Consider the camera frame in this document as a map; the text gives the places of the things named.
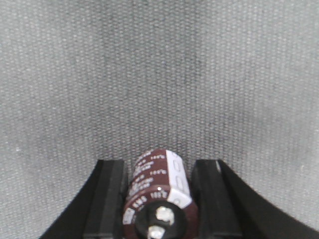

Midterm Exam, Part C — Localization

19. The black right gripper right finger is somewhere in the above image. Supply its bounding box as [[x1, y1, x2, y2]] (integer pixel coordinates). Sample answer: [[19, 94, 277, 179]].
[[191, 159, 319, 239]]

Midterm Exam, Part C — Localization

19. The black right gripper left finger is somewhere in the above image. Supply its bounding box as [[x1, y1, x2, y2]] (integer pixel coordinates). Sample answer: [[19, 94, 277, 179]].
[[41, 160, 128, 239]]

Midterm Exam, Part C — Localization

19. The dark brown cylindrical capacitor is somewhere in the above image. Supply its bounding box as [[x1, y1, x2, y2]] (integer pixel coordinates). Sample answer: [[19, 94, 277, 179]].
[[123, 148, 199, 239]]

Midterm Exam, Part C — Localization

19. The grey textured table mat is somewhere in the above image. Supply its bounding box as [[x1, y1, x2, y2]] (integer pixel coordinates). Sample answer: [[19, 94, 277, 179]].
[[0, 0, 319, 239]]

